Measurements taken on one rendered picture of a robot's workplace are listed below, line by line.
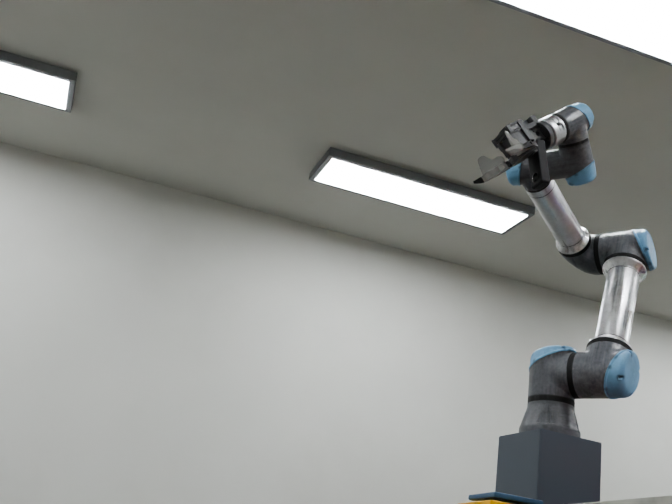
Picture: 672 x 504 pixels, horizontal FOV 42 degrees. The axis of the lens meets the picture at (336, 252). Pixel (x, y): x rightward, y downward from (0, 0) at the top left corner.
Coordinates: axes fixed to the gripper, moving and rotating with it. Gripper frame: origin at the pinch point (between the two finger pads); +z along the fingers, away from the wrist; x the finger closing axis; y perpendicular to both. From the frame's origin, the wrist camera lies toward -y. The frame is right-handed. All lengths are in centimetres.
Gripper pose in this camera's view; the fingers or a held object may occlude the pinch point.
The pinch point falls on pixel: (490, 170)
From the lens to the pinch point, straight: 206.3
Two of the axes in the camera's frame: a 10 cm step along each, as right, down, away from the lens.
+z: -7.8, 3.9, -5.0
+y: -5.3, -8.3, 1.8
